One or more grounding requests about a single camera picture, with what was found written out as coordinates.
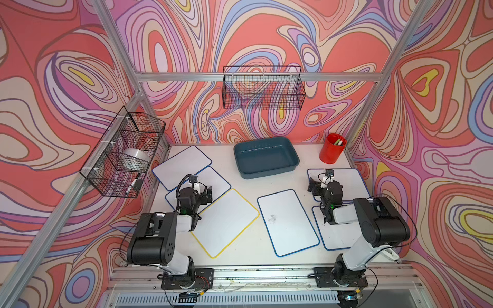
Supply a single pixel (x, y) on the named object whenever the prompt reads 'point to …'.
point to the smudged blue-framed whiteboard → (287, 224)
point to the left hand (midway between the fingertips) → (202, 187)
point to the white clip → (389, 253)
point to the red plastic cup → (330, 153)
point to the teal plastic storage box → (265, 157)
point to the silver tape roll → (136, 158)
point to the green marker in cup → (337, 141)
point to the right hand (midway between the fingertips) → (320, 182)
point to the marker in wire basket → (132, 184)
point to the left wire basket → (117, 165)
